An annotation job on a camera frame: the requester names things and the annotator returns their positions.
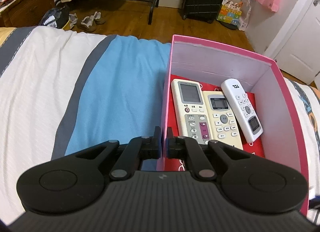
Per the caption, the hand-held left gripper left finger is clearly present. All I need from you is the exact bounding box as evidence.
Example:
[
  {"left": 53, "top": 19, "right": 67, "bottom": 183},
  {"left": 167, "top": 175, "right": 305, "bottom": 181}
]
[{"left": 75, "top": 126, "right": 162, "bottom": 181}]

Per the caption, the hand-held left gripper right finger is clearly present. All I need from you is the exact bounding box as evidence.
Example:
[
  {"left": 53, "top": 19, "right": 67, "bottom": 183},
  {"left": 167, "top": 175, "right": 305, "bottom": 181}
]
[{"left": 166, "top": 127, "right": 253, "bottom": 181}]

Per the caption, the large-screen cream remote control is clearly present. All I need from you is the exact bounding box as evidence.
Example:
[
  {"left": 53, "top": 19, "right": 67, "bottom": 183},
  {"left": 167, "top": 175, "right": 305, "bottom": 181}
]
[{"left": 170, "top": 78, "right": 213, "bottom": 145}]

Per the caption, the cream yellow remote control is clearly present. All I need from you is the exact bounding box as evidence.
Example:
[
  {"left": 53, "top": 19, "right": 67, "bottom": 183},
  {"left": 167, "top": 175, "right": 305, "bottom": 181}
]
[{"left": 202, "top": 91, "right": 244, "bottom": 150}]

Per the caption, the white small-screen remote control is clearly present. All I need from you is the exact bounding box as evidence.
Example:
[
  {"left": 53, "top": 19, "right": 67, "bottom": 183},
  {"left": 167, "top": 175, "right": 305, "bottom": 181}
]
[{"left": 220, "top": 78, "right": 264, "bottom": 143}]

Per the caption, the pink cardboard box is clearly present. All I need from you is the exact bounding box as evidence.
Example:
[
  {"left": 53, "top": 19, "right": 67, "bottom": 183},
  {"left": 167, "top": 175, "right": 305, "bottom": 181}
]
[{"left": 156, "top": 34, "right": 311, "bottom": 217}]

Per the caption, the pair of brown shoes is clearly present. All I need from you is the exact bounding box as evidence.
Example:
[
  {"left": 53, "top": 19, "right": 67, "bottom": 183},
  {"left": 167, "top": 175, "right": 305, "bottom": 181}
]
[{"left": 80, "top": 11, "right": 106, "bottom": 32}]

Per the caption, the colourful gift bag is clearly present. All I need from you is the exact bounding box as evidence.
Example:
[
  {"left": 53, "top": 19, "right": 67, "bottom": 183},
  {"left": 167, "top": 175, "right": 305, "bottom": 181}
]
[{"left": 216, "top": 0, "right": 243, "bottom": 25}]

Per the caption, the white plastic bag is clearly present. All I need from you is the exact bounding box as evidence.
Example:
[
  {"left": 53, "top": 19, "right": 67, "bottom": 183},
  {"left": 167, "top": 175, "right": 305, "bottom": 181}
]
[{"left": 238, "top": 0, "right": 252, "bottom": 31}]

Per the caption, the white sneaker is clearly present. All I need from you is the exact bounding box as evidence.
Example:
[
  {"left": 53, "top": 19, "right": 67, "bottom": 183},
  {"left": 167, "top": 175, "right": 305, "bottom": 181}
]
[{"left": 68, "top": 13, "right": 78, "bottom": 30}]

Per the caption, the black bag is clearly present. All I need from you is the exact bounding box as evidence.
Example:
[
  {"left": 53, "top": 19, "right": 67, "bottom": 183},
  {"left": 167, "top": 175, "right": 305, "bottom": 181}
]
[{"left": 38, "top": 5, "right": 71, "bottom": 29}]

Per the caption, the white door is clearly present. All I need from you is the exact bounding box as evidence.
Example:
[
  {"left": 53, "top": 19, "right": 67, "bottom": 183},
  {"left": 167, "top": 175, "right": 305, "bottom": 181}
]
[{"left": 264, "top": 0, "right": 320, "bottom": 85}]

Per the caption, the wooden nightstand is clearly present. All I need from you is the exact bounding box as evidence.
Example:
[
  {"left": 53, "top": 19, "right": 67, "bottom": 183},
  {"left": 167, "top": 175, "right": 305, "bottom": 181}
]
[{"left": 0, "top": 0, "right": 56, "bottom": 27}]

